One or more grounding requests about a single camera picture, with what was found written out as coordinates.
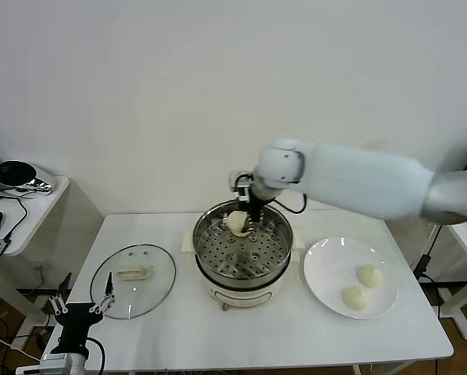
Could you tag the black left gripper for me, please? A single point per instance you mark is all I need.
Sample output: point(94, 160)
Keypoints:
point(75, 320)

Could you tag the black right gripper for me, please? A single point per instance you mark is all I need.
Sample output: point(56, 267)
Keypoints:
point(256, 204)

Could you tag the glass pot lid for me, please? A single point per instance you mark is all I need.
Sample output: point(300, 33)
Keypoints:
point(140, 293)

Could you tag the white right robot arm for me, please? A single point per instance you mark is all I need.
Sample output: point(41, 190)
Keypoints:
point(354, 176)

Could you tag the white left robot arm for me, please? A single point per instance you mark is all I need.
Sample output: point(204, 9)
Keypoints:
point(77, 365)

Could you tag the perforated steel steamer basket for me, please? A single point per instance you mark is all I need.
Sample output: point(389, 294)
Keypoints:
point(218, 254)

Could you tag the cream electric cooker pot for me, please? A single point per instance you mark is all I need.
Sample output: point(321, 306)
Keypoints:
point(241, 293)

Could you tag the white side table with devices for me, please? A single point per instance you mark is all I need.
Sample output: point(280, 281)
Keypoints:
point(42, 211)

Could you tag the white round plate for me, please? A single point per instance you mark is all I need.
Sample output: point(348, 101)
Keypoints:
point(335, 265)

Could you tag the chrome and black device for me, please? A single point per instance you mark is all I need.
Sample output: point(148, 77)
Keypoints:
point(11, 175)

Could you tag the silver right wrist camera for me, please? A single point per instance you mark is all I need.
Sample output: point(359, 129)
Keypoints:
point(241, 191)

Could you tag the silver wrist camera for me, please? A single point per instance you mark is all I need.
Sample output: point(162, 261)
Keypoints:
point(241, 191)
point(54, 362)

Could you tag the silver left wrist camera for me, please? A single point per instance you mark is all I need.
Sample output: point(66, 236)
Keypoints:
point(54, 362)

